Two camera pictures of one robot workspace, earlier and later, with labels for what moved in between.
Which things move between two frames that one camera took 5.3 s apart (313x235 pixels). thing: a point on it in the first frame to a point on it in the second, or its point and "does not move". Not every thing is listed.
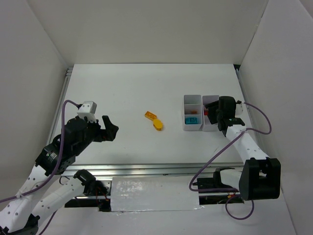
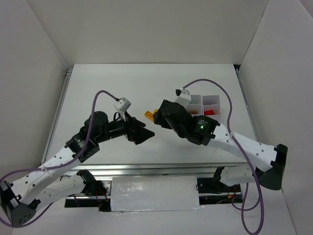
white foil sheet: [153, 193] does not move
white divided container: [192, 102] does not move
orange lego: [150, 115] does not move
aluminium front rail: [148, 169] does not move
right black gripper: [213, 107] to [164, 115]
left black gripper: [98, 132] to [132, 130]
